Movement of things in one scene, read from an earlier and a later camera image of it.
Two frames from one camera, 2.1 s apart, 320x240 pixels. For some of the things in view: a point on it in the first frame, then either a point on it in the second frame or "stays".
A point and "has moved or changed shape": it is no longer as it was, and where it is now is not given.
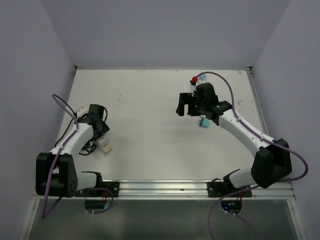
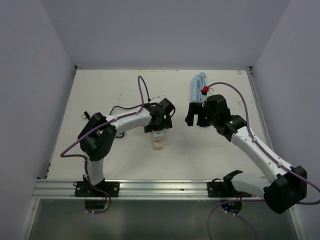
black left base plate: [113, 186] stays
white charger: [104, 140] has moved or changed shape
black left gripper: [104, 129] → [166, 124]
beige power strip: [104, 144] has moved or changed shape
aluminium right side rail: [249, 71] stays
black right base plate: [224, 189] stays
